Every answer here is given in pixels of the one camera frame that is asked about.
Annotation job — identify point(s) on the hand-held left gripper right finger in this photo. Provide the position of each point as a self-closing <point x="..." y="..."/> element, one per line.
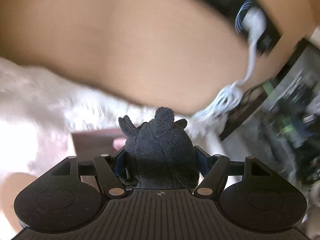
<point x="202" y="163"/>

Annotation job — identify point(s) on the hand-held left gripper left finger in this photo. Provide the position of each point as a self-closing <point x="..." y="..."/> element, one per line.
<point x="119" y="163"/>

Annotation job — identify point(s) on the dark grey plush toy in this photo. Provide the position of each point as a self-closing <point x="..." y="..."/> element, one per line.
<point x="160" y="160"/>

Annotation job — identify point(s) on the white textured blanket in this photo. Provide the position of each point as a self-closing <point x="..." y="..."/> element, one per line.
<point x="32" y="130"/>

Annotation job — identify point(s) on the black framed glass cabinet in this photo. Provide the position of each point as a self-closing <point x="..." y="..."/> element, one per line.
<point x="287" y="105"/>

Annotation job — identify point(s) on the black box with blue stripes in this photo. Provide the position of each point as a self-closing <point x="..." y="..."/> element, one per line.
<point x="225" y="2"/>

